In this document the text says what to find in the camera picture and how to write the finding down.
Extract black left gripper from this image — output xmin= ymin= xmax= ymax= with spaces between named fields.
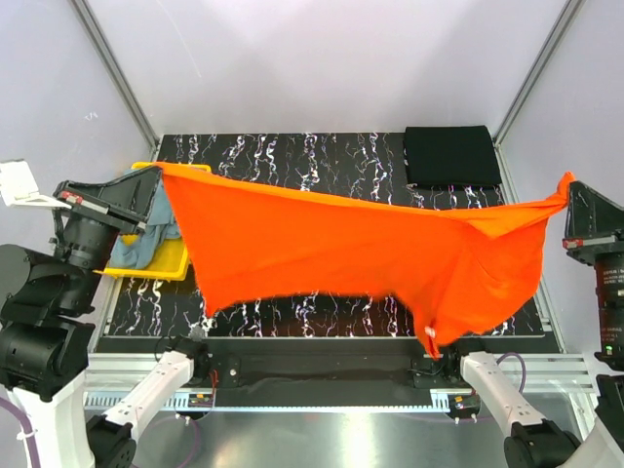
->
xmin=53 ymin=160 xmax=164 ymax=307

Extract orange t-shirt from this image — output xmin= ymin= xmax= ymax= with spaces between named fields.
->
xmin=161 ymin=163 xmax=575 ymax=355

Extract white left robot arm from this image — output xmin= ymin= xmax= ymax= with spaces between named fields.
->
xmin=1 ymin=160 xmax=211 ymax=467

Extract grey-blue crumpled t-shirt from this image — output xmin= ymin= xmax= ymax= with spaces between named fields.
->
xmin=108 ymin=180 xmax=180 ymax=270

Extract yellow plastic bin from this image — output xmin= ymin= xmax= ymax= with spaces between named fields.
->
xmin=91 ymin=161 xmax=212 ymax=283

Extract folded black t-shirt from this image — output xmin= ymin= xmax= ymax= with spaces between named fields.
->
xmin=404 ymin=125 xmax=502 ymax=186

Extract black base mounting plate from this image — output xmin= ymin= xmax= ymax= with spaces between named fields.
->
xmin=189 ymin=337 xmax=488 ymax=401

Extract aluminium frame rail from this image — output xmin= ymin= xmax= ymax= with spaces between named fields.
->
xmin=85 ymin=388 xmax=454 ymax=413

